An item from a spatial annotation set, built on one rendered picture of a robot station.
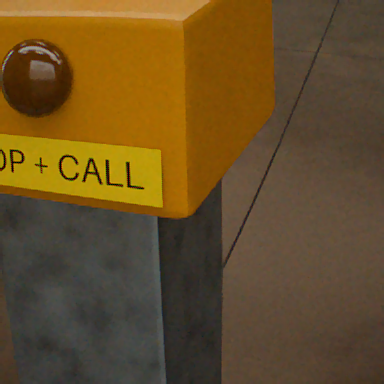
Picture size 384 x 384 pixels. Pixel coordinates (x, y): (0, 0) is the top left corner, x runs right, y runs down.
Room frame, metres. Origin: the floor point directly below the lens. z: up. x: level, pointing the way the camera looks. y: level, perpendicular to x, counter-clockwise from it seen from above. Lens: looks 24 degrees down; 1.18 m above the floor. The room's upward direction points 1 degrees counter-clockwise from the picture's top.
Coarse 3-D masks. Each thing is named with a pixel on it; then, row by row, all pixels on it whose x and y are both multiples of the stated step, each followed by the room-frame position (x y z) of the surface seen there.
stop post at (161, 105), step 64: (0, 0) 0.42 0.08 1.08; (64, 0) 0.41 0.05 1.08; (128, 0) 0.40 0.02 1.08; (192, 0) 0.40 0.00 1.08; (256, 0) 0.46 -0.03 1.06; (0, 64) 0.40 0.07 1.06; (128, 64) 0.38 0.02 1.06; (192, 64) 0.38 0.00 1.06; (256, 64) 0.45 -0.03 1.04; (0, 128) 0.40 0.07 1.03; (64, 128) 0.39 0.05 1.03; (128, 128) 0.38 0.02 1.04; (192, 128) 0.38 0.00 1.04; (256, 128) 0.45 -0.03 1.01; (0, 192) 0.40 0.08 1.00; (64, 192) 0.39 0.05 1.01; (128, 192) 0.38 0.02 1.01; (192, 192) 0.38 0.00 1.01; (0, 256) 0.43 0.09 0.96; (64, 256) 0.41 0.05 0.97; (128, 256) 0.40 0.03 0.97; (192, 256) 0.43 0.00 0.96; (64, 320) 0.41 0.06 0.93; (128, 320) 0.40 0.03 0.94; (192, 320) 0.43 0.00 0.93
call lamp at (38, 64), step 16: (16, 48) 0.39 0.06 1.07; (32, 48) 0.39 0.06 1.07; (48, 48) 0.39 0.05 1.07; (16, 64) 0.38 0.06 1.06; (32, 64) 0.38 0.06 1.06; (48, 64) 0.38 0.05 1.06; (64, 64) 0.38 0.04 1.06; (0, 80) 0.39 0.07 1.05; (16, 80) 0.38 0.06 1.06; (32, 80) 0.38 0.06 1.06; (48, 80) 0.38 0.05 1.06; (64, 80) 0.38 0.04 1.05; (16, 96) 0.38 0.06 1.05; (32, 96) 0.38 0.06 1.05; (48, 96) 0.38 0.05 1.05; (64, 96) 0.38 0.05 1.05; (32, 112) 0.38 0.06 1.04; (48, 112) 0.38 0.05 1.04
